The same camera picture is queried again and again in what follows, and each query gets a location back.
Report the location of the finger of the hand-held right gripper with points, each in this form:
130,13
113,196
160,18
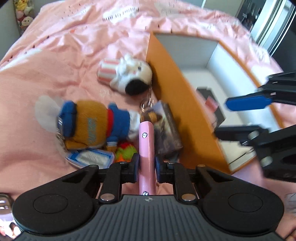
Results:
235,133
247,103

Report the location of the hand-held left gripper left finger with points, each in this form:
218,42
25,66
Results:
135,166

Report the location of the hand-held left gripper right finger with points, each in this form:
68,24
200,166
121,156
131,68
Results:
159,166

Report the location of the pink metal tool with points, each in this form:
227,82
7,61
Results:
146,143

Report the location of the red panda sailor plush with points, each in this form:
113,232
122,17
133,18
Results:
92,120

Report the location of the orange cardboard box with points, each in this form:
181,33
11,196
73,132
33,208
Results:
175,92

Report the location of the blue tissue pack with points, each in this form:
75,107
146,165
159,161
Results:
90,157

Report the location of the sliding door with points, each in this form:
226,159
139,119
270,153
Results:
277,23

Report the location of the pink printed blanket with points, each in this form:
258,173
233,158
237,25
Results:
57,58

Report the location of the dark rounded device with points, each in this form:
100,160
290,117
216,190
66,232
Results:
4,204

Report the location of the printed picture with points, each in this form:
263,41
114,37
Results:
9,228

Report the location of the plush toys pile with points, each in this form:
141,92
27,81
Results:
23,16

